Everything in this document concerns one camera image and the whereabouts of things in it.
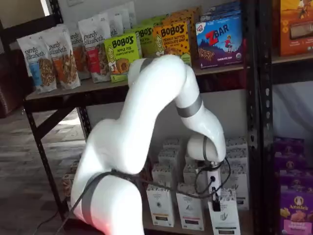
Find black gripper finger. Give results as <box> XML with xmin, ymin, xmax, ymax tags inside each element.
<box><xmin>211</xmin><ymin>187</ymin><xmax>221</xmax><ymax>212</ymax></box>

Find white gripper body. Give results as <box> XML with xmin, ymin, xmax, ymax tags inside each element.
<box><xmin>207</xmin><ymin>167</ymin><xmax>223</xmax><ymax>191</ymax></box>

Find white tea box green strip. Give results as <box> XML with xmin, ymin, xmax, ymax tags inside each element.
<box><xmin>208</xmin><ymin>188</ymin><xmax>242</xmax><ymax>235</ymax></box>

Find white patterned tea box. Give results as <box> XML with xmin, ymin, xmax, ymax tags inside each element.
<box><xmin>224</xmin><ymin>148</ymin><xmax>248</xmax><ymax>172</ymax></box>
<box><xmin>221</xmin><ymin>168</ymin><xmax>249</xmax><ymax>212</ymax></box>
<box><xmin>151</xmin><ymin>163</ymin><xmax>172</xmax><ymax>185</ymax></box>
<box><xmin>182</xmin><ymin>162</ymin><xmax>208</xmax><ymax>188</ymax></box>
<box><xmin>157</xmin><ymin>148</ymin><xmax>179</xmax><ymax>167</ymax></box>
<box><xmin>225</xmin><ymin>136</ymin><xmax>248</xmax><ymax>152</ymax></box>
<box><xmin>162</xmin><ymin>138</ymin><xmax>183</xmax><ymax>153</ymax></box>
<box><xmin>184</xmin><ymin>152</ymin><xmax>197</xmax><ymax>167</ymax></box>

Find white tea box pink strip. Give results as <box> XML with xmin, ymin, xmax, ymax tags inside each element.
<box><xmin>176</xmin><ymin>182</ymin><xmax>206</xmax><ymax>231</ymax></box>

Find white tea box orange strip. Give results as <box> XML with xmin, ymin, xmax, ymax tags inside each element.
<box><xmin>146</xmin><ymin>181</ymin><xmax>176</xmax><ymax>227</ymax></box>

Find black metal shelf rack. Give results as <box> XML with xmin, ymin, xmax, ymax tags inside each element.
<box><xmin>258</xmin><ymin>0</ymin><xmax>313</xmax><ymax>235</ymax></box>
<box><xmin>0</xmin><ymin>0</ymin><xmax>260</xmax><ymax>235</ymax></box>

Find purple Annie's box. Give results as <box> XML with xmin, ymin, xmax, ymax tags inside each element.
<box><xmin>279</xmin><ymin>185</ymin><xmax>313</xmax><ymax>235</ymax></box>
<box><xmin>278</xmin><ymin>158</ymin><xmax>313</xmax><ymax>189</ymax></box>
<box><xmin>273</xmin><ymin>136</ymin><xmax>306</xmax><ymax>172</ymax></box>

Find blue ZBar box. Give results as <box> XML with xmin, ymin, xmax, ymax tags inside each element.
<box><xmin>200</xmin><ymin>1</ymin><xmax>243</xmax><ymax>23</ymax></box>
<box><xmin>195</xmin><ymin>15</ymin><xmax>246</xmax><ymax>71</ymax></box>

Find orange Bobo's peanut butter box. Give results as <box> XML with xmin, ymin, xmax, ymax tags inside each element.
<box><xmin>152</xmin><ymin>20</ymin><xmax>192</xmax><ymax>67</ymax></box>
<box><xmin>162</xmin><ymin>6</ymin><xmax>202</xmax><ymax>45</ymax></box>

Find green Bobo's apple pie box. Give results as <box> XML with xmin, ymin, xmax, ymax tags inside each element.
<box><xmin>133</xmin><ymin>16</ymin><xmax>167</xmax><ymax>58</ymax></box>
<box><xmin>103</xmin><ymin>32</ymin><xmax>143</xmax><ymax>83</ymax></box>

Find orange snack box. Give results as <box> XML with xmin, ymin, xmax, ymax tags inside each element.
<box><xmin>272</xmin><ymin>0</ymin><xmax>313</xmax><ymax>58</ymax></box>

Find wooden upper shelf board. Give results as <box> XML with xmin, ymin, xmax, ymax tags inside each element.
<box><xmin>25</xmin><ymin>64</ymin><xmax>250</xmax><ymax>101</ymax></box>

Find granola bag red label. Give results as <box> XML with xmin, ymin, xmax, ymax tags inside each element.
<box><xmin>78</xmin><ymin>13</ymin><xmax>112</xmax><ymax>84</ymax></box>

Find purely elizabeth granola bag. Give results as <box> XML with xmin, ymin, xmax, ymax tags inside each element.
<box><xmin>121</xmin><ymin>1</ymin><xmax>137</xmax><ymax>30</ymax></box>
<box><xmin>107</xmin><ymin>6</ymin><xmax>125</xmax><ymax>38</ymax></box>
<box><xmin>69</xmin><ymin>26</ymin><xmax>91</xmax><ymax>81</ymax></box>

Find granola bag orange label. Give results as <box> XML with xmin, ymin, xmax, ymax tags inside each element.
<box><xmin>43</xmin><ymin>23</ymin><xmax>82</xmax><ymax>91</ymax></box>

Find granola bag blue label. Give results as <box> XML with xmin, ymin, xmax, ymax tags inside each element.
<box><xmin>16</xmin><ymin>33</ymin><xmax>57</xmax><ymax>95</ymax></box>

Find dark brown chair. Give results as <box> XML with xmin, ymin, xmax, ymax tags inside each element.
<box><xmin>0</xmin><ymin>48</ymin><xmax>35</xmax><ymax>120</ymax></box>

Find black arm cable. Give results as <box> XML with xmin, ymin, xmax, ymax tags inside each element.
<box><xmin>57</xmin><ymin>156</ymin><xmax>231</xmax><ymax>235</ymax></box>

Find black floor cable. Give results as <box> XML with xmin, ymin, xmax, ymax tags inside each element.
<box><xmin>31</xmin><ymin>210</ymin><xmax>62</xmax><ymax>235</ymax></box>

